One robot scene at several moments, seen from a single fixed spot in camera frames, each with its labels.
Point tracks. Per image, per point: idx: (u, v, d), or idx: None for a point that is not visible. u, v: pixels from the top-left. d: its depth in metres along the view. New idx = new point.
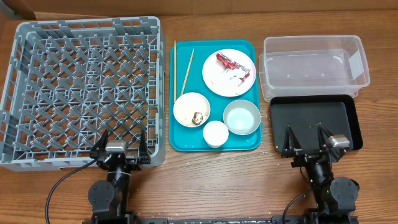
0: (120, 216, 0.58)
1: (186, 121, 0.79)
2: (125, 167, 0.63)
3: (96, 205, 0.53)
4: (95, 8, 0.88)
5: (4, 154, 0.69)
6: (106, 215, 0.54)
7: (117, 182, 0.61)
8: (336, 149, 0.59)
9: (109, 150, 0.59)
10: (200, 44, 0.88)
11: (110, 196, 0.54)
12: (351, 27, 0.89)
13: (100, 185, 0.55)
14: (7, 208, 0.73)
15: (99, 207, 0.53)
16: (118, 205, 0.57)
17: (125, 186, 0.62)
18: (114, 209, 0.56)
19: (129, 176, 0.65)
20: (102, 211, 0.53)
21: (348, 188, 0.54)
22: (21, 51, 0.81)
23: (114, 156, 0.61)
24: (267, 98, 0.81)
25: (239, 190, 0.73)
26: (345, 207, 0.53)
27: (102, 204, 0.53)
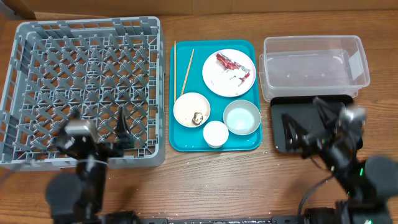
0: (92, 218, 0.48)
1: (186, 121, 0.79)
2: (98, 154, 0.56)
3: (56, 205, 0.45)
4: (95, 7, 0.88)
5: (4, 155, 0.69)
6: (69, 217, 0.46)
7: (88, 173, 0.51)
8: (354, 124, 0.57)
9: (71, 132, 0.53)
10: (200, 44, 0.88)
11: (73, 193, 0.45)
12: (351, 27, 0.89)
13: (60, 180, 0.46)
14: (7, 208, 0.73)
15: (60, 207, 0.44)
16: (87, 204, 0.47)
17: (98, 177, 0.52)
18: (83, 210, 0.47)
19: (105, 165, 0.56)
20: (64, 213, 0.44)
21: (387, 168, 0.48)
22: (21, 51, 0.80)
23: (78, 139, 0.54)
24: (267, 98, 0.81)
25: (239, 190, 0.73)
26: (386, 191, 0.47)
27: (63, 201, 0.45)
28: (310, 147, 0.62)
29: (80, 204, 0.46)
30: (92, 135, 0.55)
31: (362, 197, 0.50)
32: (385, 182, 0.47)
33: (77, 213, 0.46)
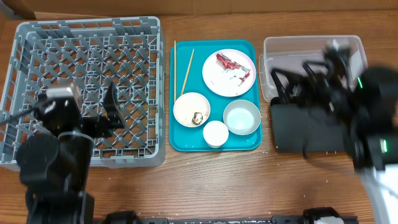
0: (70, 193, 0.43)
1: (186, 121, 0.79)
2: (83, 127, 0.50)
3: (26, 168, 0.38)
4: (95, 7, 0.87)
5: (4, 155, 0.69)
6: (44, 185, 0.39)
7: (71, 144, 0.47)
8: (342, 51, 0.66)
9: (53, 95, 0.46)
10: (200, 44, 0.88)
11: (48, 155, 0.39)
12: (351, 27, 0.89)
13: (37, 140, 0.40)
14: (7, 208, 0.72)
15: (32, 172, 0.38)
16: (67, 175, 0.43)
17: (81, 150, 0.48)
18: (62, 179, 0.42)
19: (91, 140, 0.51)
20: (38, 179, 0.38)
21: (388, 72, 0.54)
22: (21, 51, 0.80)
23: (60, 104, 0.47)
24: (267, 98, 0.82)
25: (239, 190, 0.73)
26: (387, 91, 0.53)
27: (37, 167, 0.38)
28: (305, 95, 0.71)
29: (60, 173, 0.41)
30: (75, 99, 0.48)
31: (367, 112, 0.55)
32: (391, 81, 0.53)
33: (54, 180, 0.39)
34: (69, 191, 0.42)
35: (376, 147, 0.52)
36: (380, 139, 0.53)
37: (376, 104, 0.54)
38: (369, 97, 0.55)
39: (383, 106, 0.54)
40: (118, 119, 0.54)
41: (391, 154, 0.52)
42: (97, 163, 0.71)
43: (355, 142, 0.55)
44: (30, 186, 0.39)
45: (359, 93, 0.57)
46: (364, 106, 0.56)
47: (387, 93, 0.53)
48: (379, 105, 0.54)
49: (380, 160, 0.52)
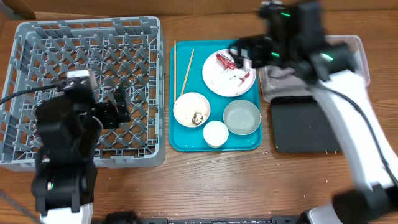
0: (78, 156, 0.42)
1: (186, 121, 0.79)
2: (94, 109, 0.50)
3: (41, 121, 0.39)
4: (94, 7, 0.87)
5: (4, 155, 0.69)
6: (55, 138, 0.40)
7: (84, 119, 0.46)
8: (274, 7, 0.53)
9: (71, 76, 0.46)
10: (200, 44, 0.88)
11: (64, 110, 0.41)
12: (351, 27, 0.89)
13: (55, 101, 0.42)
14: (7, 208, 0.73)
15: (46, 124, 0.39)
16: (77, 137, 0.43)
17: (91, 127, 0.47)
18: (72, 140, 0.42)
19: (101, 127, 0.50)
20: (51, 129, 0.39)
21: (314, 10, 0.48)
22: (21, 51, 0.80)
23: (76, 84, 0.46)
24: (268, 98, 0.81)
25: (239, 190, 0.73)
26: (308, 7, 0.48)
27: (51, 119, 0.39)
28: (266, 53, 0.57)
29: (72, 132, 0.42)
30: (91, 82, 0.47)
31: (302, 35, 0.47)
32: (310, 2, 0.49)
33: (64, 135, 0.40)
34: (76, 152, 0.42)
35: (314, 50, 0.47)
36: (319, 52, 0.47)
37: (304, 30, 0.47)
38: (293, 25, 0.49)
39: (314, 20, 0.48)
40: (125, 112, 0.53)
41: (336, 61, 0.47)
42: (98, 163, 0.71)
43: (300, 62, 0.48)
44: (43, 140, 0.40)
45: (291, 22, 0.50)
46: (296, 32, 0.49)
47: (308, 15, 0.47)
48: (306, 22, 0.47)
49: (324, 70, 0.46)
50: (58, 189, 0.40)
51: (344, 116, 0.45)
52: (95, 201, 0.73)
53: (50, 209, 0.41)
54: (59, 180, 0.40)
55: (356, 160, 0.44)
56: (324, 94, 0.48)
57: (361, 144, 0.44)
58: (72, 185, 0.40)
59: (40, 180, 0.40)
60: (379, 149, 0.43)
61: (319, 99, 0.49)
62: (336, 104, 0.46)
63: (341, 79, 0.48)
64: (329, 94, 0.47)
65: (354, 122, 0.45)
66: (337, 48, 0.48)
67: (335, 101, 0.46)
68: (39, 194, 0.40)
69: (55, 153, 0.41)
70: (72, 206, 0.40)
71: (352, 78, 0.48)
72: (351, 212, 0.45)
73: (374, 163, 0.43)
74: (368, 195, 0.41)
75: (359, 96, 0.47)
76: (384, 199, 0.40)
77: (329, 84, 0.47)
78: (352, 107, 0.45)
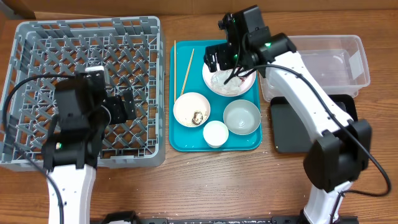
0: (87, 124, 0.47)
1: (186, 121, 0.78)
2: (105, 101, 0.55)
3: (60, 89, 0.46)
4: (94, 7, 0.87)
5: (4, 155, 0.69)
6: (69, 104, 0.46)
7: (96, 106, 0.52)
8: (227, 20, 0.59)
9: (90, 70, 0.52)
10: (200, 44, 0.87)
11: (78, 83, 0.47)
12: (351, 27, 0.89)
13: (75, 77, 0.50)
14: (7, 208, 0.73)
15: (64, 91, 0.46)
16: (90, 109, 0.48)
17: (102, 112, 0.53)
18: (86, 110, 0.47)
19: (109, 118, 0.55)
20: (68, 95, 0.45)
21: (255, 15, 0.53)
22: (20, 51, 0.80)
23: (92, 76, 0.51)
24: (267, 98, 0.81)
25: (239, 190, 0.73)
26: (249, 14, 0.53)
27: (69, 88, 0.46)
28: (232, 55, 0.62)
29: (86, 102, 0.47)
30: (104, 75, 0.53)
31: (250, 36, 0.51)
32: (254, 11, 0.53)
33: (79, 102, 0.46)
34: (86, 122, 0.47)
35: (260, 41, 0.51)
36: (263, 42, 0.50)
37: (247, 27, 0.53)
38: (238, 28, 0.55)
39: (255, 16, 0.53)
40: (132, 109, 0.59)
41: (274, 48, 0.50)
42: (97, 163, 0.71)
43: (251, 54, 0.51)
44: (58, 108, 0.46)
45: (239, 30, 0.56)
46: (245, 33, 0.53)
47: (251, 17, 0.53)
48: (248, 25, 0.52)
49: (270, 54, 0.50)
50: (65, 150, 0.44)
51: (290, 84, 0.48)
52: (95, 201, 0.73)
53: (55, 167, 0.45)
54: (67, 141, 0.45)
55: (308, 116, 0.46)
56: (271, 71, 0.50)
57: (308, 102, 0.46)
58: (79, 147, 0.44)
59: (50, 140, 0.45)
60: (322, 103, 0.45)
61: (270, 76, 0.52)
62: (286, 79, 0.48)
63: (285, 56, 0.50)
64: (275, 70, 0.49)
65: (298, 87, 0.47)
66: (277, 37, 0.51)
67: (282, 74, 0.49)
68: (48, 154, 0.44)
69: (66, 123, 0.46)
70: (77, 163, 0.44)
71: (293, 55, 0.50)
72: (315, 168, 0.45)
73: (320, 117, 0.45)
74: (320, 139, 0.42)
75: (297, 65, 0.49)
76: (335, 140, 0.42)
77: (275, 63, 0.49)
78: (296, 77, 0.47)
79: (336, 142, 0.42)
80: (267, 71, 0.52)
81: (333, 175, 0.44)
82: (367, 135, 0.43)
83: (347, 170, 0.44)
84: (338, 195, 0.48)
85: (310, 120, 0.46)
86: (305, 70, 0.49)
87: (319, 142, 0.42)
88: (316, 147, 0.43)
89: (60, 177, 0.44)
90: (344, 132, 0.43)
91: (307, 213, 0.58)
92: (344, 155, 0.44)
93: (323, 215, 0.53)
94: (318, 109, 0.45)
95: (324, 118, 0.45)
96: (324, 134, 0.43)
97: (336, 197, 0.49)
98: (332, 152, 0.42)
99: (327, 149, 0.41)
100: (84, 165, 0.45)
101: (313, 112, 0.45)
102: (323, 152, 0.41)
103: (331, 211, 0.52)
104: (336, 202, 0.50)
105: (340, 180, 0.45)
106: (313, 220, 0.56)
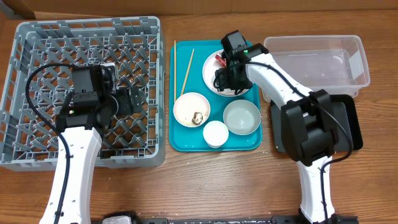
0: (97, 99, 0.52)
1: (186, 121, 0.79)
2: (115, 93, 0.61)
3: (76, 68, 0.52)
4: (94, 7, 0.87)
5: (4, 155, 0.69)
6: (83, 81, 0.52)
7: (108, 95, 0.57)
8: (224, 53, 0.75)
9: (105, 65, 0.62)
10: (200, 44, 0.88)
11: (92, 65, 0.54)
12: (351, 28, 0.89)
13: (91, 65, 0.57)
14: (7, 208, 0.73)
15: (80, 68, 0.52)
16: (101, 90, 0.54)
17: (112, 102, 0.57)
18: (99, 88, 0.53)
19: (115, 108, 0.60)
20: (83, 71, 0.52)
21: (236, 37, 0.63)
22: (21, 51, 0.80)
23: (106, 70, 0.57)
24: (267, 98, 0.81)
25: (239, 190, 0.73)
26: (232, 37, 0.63)
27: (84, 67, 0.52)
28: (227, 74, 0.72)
29: (98, 82, 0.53)
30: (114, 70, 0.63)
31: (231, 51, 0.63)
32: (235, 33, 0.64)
33: (93, 79, 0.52)
34: (97, 98, 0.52)
35: (240, 51, 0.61)
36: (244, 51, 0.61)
37: (231, 45, 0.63)
38: (224, 46, 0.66)
39: (237, 36, 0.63)
40: (137, 102, 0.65)
41: (252, 51, 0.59)
42: (97, 163, 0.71)
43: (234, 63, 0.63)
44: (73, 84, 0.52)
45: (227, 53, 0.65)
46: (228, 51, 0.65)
47: (234, 38, 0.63)
48: (232, 43, 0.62)
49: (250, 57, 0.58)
50: (77, 116, 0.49)
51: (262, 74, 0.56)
52: (95, 201, 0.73)
53: (67, 128, 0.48)
54: (80, 109, 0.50)
55: (278, 95, 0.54)
56: (249, 68, 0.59)
57: (277, 84, 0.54)
58: (91, 114, 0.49)
59: (64, 109, 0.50)
60: (287, 83, 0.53)
61: (249, 73, 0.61)
62: (259, 72, 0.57)
63: (259, 56, 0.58)
64: (251, 66, 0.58)
65: (268, 74, 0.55)
66: (255, 46, 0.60)
67: (257, 69, 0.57)
68: (62, 119, 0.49)
69: (79, 99, 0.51)
70: (86, 124, 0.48)
71: (265, 55, 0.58)
72: (288, 138, 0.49)
73: (286, 93, 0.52)
74: (285, 106, 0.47)
75: (268, 60, 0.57)
76: (298, 107, 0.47)
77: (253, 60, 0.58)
78: (267, 68, 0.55)
79: (299, 110, 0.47)
80: (249, 73, 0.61)
81: (302, 141, 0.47)
82: (329, 102, 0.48)
83: (318, 139, 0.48)
84: (320, 172, 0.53)
85: (280, 99, 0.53)
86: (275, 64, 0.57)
87: (283, 108, 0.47)
88: (283, 114, 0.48)
89: (72, 135, 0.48)
90: (308, 101, 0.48)
91: (303, 208, 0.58)
92: (314, 126, 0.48)
93: (314, 203, 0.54)
94: (284, 88, 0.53)
95: (289, 94, 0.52)
96: (289, 103, 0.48)
97: (319, 175, 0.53)
98: (296, 117, 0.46)
99: (291, 114, 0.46)
100: (92, 127, 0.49)
101: (281, 91, 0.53)
102: (288, 117, 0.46)
103: (322, 198, 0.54)
104: (321, 183, 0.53)
105: (313, 149, 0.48)
106: (308, 215, 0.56)
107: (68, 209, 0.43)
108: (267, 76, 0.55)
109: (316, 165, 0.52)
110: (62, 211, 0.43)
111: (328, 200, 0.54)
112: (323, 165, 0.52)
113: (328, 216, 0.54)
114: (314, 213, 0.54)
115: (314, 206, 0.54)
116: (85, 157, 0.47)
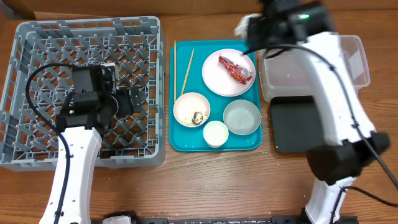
0: (97, 98, 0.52)
1: (186, 121, 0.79)
2: (115, 93, 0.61)
3: (76, 68, 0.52)
4: (94, 7, 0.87)
5: (4, 155, 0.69)
6: (82, 81, 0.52)
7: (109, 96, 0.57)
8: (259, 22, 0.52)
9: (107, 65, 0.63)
10: (200, 44, 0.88)
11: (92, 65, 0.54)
12: (351, 28, 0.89)
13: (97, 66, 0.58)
14: (7, 208, 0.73)
15: (80, 69, 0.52)
16: (102, 90, 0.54)
17: (112, 102, 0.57)
18: (99, 88, 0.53)
19: (116, 108, 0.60)
20: (83, 71, 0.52)
21: None
22: (21, 51, 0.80)
23: (107, 70, 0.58)
24: (267, 98, 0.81)
25: (239, 190, 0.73)
26: None
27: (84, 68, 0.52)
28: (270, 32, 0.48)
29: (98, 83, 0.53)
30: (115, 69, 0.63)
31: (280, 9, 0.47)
32: None
33: (93, 79, 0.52)
34: (97, 98, 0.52)
35: (291, 10, 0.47)
36: (298, 14, 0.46)
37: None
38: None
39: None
40: (137, 102, 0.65)
41: (309, 21, 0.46)
42: (97, 163, 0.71)
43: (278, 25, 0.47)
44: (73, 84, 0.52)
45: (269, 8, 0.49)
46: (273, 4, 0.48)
47: None
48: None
49: (303, 30, 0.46)
50: (76, 116, 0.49)
51: (319, 73, 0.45)
52: (95, 201, 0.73)
53: (67, 128, 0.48)
54: (80, 109, 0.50)
55: (331, 118, 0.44)
56: (301, 54, 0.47)
57: (334, 102, 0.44)
58: (91, 114, 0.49)
59: (64, 109, 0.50)
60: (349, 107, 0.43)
61: (296, 55, 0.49)
62: (316, 68, 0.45)
63: (321, 40, 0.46)
64: (308, 55, 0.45)
65: (327, 81, 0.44)
66: (311, 9, 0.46)
67: (313, 62, 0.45)
68: (62, 119, 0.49)
69: (79, 98, 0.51)
70: (86, 123, 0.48)
71: (329, 38, 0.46)
72: (322, 168, 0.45)
73: (344, 122, 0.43)
74: (337, 150, 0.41)
75: (331, 53, 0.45)
76: (353, 154, 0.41)
77: (308, 45, 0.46)
78: (329, 68, 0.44)
79: (353, 155, 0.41)
80: (295, 52, 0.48)
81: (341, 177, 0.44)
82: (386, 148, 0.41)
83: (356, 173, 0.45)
84: (339, 191, 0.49)
85: (331, 122, 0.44)
86: (338, 60, 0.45)
87: (337, 153, 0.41)
88: (332, 155, 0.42)
89: (71, 134, 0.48)
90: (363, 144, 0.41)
91: (308, 210, 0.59)
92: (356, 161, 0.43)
93: (323, 213, 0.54)
94: (342, 112, 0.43)
95: (347, 125, 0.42)
96: (344, 144, 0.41)
97: (337, 193, 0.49)
98: (347, 162, 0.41)
99: (344, 160, 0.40)
100: (92, 127, 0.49)
101: (337, 116, 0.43)
102: (339, 163, 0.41)
103: (332, 209, 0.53)
104: (336, 199, 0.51)
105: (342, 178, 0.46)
106: (313, 218, 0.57)
107: (67, 209, 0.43)
108: (324, 79, 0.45)
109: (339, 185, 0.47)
110: (62, 211, 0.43)
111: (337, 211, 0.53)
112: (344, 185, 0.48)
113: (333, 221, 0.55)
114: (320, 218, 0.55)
115: (321, 214, 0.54)
116: (85, 156, 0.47)
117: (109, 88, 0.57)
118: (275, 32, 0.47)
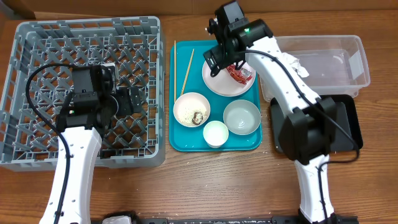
0: (97, 99, 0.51)
1: (186, 120, 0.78)
2: (115, 93, 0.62)
3: (76, 68, 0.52)
4: (95, 7, 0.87)
5: (4, 155, 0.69)
6: (82, 81, 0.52)
7: (109, 96, 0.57)
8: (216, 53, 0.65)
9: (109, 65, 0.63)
10: (200, 44, 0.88)
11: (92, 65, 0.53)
12: (351, 28, 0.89)
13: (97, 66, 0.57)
14: (7, 208, 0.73)
15: (79, 70, 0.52)
16: (102, 91, 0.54)
17: (111, 102, 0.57)
18: (99, 89, 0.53)
19: (115, 108, 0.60)
20: (83, 71, 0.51)
21: (235, 10, 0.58)
22: (21, 51, 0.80)
23: (106, 70, 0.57)
24: (267, 98, 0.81)
25: (239, 190, 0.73)
26: (232, 9, 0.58)
27: (83, 68, 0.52)
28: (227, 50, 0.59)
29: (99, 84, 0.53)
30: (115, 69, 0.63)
31: (227, 30, 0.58)
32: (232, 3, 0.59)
33: (94, 79, 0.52)
34: (97, 98, 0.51)
35: (238, 28, 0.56)
36: (242, 29, 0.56)
37: (227, 18, 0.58)
38: (221, 21, 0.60)
39: (234, 8, 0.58)
40: (137, 102, 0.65)
41: (252, 33, 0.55)
42: (97, 163, 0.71)
43: (232, 41, 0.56)
44: (73, 84, 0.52)
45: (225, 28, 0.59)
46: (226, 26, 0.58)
47: (232, 9, 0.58)
48: (229, 15, 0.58)
49: (249, 40, 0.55)
50: (76, 116, 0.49)
51: (266, 66, 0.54)
52: (95, 201, 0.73)
53: (67, 128, 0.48)
54: (80, 109, 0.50)
55: (282, 96, 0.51)
56: (250, 56, 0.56)
57: (281, 83, 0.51)
58: (91, 114, 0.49)
59: (63, 109, 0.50)
60: (293, 83, 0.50)
61: (250, 60, 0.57)
62: (262, 63, 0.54)
63: (261, 42, 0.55)
64: (254, 55, 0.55)
65: (274, 70, 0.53)
66: (255, 24, 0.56)
67: (259, 58, 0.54)
68: (63, 119, 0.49)
69: (79, 98, 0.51)
70: (86, 124, 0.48)
71: (269, 40, 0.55)
72: (290, 143, 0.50)
73: (291, 96, 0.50)
74: (290, 116, 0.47)
75: (273, 49, 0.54)
76: (304, 116, 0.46)
77: (253, 48, 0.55)
78: (272, 60, 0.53)
79: (305, 118, 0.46)
80: (246, 57, 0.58)
81: (303, 146, 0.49)
82: (334, 109, 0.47)
83: (317, 141, 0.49)
84: (317, 171, 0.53)
85: (283, 99, 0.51)
86: (280, 54, 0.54)
87: (290, 118, 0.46)
88: (288, 122, 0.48)
89: (71, 134, 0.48)
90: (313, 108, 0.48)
91: (302, 208, 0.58)
92: (314, 130, 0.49)
93: (313, 203, 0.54)
94: (290, 89, 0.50)
95: (295, 97, 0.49)
96: (295, 111, 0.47)
97: (317, 175, 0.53)
98: (301, 127, 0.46)
99: (297, 125, 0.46)
100: (92, 127, 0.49)
101: (286, 92, 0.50)
102: (294, 127, 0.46)
103: (321, 198, 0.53)
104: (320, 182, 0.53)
105: (310, 151, 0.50)
106: (308, 214, 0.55)
107: (67, 209, 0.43)
108: (269, 70, 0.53)
109: (313, 163, 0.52)
110: (62, 211, 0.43)
111: (327, 199, 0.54)
112: (320, 163, 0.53)
113: (328, 215, 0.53)
114: (314, 212, 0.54)
115: (313, 205, 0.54)
116: (85, 157, 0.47)
117: (109, 87, 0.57)
118: (230, 47, 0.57)
